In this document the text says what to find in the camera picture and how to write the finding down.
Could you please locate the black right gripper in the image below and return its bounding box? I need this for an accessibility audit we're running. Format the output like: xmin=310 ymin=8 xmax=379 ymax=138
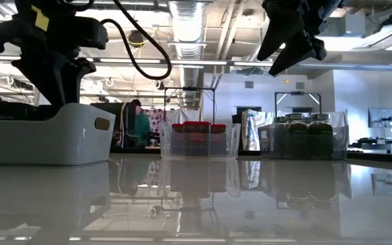
xmin=256 ymin=0 xmax=348 ymax=77

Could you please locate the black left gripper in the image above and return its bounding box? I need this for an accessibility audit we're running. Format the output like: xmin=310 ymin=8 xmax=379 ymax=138
xmin=0 ymin=0 xmax=110 ymax=110

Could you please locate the white plastic bin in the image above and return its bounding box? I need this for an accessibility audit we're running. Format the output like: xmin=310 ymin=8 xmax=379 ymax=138
xmin=0 ymin=103 xmax=117 ymax=167

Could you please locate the black computer monitor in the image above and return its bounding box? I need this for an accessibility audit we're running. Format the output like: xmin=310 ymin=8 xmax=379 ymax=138
xmin=90 ymin=101 xmax=137 ymax=153

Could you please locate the round dark ceiling fixture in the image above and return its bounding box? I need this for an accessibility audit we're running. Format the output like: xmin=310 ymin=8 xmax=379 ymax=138
xmin=127 ymin=29 xmax=148 ymax=48

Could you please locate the purple patterned cloth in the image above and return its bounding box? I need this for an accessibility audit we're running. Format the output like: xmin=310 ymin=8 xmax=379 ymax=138
xmin=148 ymin=108 xmax=165 ymax=135

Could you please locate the grey translucent plastic bin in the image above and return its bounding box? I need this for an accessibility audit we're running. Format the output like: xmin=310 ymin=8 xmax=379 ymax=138
xmin=257 ymin=122 xmax=350 ymax=161

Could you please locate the grey computer monitor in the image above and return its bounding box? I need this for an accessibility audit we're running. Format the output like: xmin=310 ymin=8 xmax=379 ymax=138
xmin=367 ymin=107 xmax=392 ymax=129

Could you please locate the clear plastic bin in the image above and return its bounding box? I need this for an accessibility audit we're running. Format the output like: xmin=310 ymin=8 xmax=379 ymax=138
xmin=159 ymin=120 xmax=242 ymax=161

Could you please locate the black metal frame rack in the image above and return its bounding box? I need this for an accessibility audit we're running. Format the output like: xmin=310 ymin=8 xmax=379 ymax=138
xmin=274 ymin=91 xmax=323 ymax=115
xmin=163 ymin=86 xmax=216 ymax=125

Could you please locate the left wrist camera yellow label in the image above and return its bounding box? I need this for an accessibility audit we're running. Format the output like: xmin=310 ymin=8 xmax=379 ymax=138
xmin=30 ymin=4 xmax=50 ymax=32

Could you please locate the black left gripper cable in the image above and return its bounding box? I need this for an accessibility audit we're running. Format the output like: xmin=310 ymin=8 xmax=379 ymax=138
xmin=59 ymin=0 xmax=173 ymax=81

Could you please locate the silver flexible duct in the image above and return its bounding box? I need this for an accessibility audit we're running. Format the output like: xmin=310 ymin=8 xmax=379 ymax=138
xmin=168 ymin=0 xmax=206 ymax=88

